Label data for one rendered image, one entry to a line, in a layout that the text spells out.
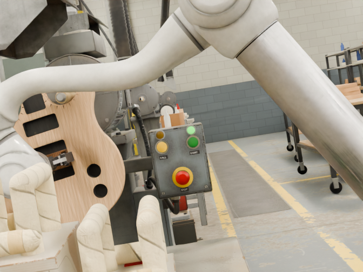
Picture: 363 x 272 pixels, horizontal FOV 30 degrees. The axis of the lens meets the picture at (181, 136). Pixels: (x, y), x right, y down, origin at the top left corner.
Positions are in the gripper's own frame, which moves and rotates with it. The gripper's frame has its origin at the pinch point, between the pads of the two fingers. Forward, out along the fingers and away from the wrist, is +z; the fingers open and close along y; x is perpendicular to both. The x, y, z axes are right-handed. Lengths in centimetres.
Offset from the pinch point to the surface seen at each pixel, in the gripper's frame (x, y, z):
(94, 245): -11, 21, -88
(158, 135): -2.3, 28.2, 15.2
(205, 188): -20.9, 36.5, 16.0
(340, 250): -123, 109, 284
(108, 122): 5.7, 15.7, 18.5
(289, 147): -119, 189, 1010
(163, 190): -18.0, 24.9, 16.0
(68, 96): 14.9, 10.3, -3.3
